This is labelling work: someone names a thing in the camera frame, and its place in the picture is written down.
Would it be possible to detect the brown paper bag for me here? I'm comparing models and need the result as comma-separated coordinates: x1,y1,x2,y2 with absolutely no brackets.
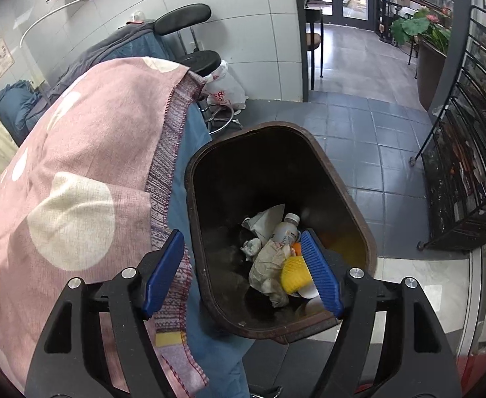
248,239,291,308

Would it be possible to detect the white paper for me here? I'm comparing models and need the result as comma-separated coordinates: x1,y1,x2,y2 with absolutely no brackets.
241,204,285,261

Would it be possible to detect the potted green plant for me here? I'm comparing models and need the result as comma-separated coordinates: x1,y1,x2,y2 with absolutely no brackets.
390,8,451,110

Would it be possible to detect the white floor lamp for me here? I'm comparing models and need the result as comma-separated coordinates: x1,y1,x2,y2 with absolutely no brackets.
18,0,124,49

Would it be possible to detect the white plastic bag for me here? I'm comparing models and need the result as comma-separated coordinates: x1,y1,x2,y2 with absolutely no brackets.
202,60,247,110

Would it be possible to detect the yellow foam fruit net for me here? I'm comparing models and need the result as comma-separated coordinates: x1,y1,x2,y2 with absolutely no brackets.
280,256,312,294

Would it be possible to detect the orange fruit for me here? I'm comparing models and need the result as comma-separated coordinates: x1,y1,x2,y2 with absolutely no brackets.
291,242,302,256

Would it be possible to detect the black stool with backrest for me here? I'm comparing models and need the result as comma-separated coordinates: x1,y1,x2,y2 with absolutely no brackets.
154,3,243,135

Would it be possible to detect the blue massage bed grey blanket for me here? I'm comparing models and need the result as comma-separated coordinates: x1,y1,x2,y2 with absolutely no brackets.
0,22,174,146

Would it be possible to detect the pink polka dot bedspread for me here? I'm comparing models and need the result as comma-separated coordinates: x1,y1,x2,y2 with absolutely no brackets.
0,57,204,391

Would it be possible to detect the small plastic bottle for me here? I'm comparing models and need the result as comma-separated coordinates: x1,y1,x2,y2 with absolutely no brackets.
272,213,300,245

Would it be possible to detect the black metal rack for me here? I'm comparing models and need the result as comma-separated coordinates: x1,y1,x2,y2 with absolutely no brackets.
416,5,486,252

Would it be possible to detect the dark brown trash bin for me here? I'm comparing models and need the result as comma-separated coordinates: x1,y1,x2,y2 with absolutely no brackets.
185,121,377,344

